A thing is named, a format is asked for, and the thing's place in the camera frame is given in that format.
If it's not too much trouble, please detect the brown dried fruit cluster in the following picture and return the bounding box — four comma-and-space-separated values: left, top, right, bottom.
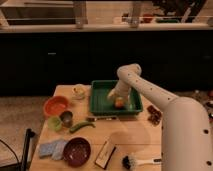
147, 105, 162, 126

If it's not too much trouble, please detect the black cabinet counter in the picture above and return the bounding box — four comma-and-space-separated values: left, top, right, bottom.
0, 30, 213, 96

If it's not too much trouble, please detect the white dish brush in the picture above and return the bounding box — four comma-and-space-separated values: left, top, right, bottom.
122, 155, 162, 170

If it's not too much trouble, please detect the cream yellow mug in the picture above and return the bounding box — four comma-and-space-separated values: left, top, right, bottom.
72, 84, 85, 100

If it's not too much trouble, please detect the small metal cup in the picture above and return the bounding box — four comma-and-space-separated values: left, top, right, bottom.
60, 111, 73, 127

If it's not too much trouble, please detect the black stand left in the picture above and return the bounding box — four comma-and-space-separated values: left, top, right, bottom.
0, 128, 35, 171

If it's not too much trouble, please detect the black white box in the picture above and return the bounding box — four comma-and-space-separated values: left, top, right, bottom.
95, 141, 116, 169

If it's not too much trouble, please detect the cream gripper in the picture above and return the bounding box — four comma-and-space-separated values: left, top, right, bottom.
107, 87, 130, 101

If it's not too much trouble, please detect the orange apple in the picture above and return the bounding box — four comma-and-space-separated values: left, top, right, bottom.
114, 97, 125, 109

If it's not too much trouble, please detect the maroon bowl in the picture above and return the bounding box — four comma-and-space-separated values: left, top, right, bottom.
63, 137, 91, 168

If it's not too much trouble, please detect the green plastic tray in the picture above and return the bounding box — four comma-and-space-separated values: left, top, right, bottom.
89, 80, 143, 116

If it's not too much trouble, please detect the orange bowl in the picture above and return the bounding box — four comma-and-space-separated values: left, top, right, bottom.
43, 96, 69, 117

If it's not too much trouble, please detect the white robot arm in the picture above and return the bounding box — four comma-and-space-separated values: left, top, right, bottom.
108, 64, 213, 171

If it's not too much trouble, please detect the blue sponge cloth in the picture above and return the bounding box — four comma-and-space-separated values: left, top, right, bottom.
38, 139, 67, 160

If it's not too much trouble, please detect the green pepper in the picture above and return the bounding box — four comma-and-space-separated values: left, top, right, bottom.
69, 121, 95, 134

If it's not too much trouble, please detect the light green cup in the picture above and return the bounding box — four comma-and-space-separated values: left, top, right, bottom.
47, 116, 62, 131

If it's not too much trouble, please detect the dark handled knife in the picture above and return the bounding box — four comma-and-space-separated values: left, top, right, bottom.
86, 116, 117, 122

